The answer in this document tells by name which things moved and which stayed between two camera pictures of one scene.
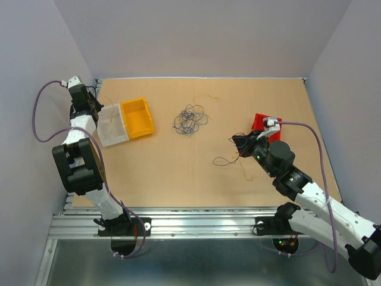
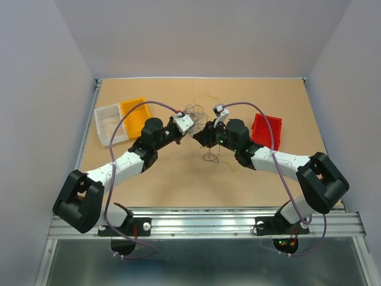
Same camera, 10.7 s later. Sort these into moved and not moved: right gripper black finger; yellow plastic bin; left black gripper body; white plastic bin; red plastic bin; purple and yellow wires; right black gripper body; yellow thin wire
Moved: right gripper black finger; purple and yellow wires; yellow thin wire; right black gripper body; left black gripper body
Not moved: red plastic bin; white plastic bin; yellow plastic bin
